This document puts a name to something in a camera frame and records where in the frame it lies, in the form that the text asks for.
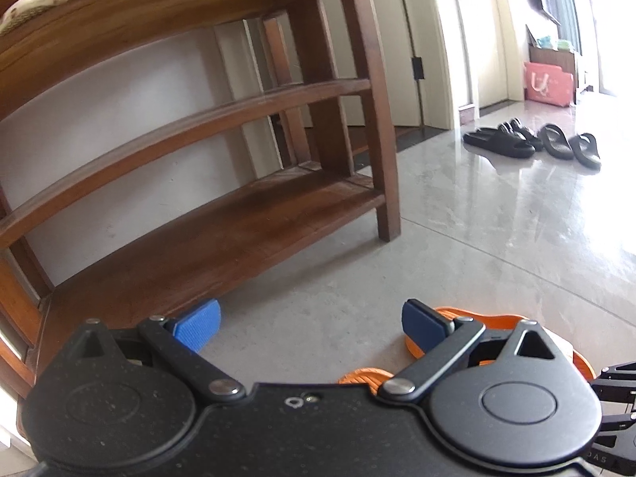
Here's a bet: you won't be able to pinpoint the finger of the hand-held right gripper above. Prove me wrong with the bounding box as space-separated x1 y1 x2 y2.
591 405 636 465
590 363 636 396

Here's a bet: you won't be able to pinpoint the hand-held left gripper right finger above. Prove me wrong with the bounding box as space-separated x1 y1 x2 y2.
376 299 570 401

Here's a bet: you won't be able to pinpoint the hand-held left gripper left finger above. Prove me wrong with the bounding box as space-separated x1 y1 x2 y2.
74 299 248 399

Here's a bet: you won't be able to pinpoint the orange textured slipper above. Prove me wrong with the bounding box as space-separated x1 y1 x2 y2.
338 305 597 389

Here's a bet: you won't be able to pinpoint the wooden shoe rack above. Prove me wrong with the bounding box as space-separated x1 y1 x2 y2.
0 0 403 399

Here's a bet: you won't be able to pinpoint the cream heart-print slipper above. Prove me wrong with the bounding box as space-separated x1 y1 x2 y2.
0 0 74 37

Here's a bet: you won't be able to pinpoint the pink shopping bag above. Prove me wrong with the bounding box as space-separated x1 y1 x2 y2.
524 62 575 108

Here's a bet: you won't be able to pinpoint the white door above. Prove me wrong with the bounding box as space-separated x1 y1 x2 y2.
395 0 480 131

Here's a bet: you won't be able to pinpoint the television cabinet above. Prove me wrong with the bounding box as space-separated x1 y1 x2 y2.
529 45 592 96

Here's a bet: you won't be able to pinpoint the teal folded cloths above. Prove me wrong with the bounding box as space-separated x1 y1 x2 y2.
535 35 573 54

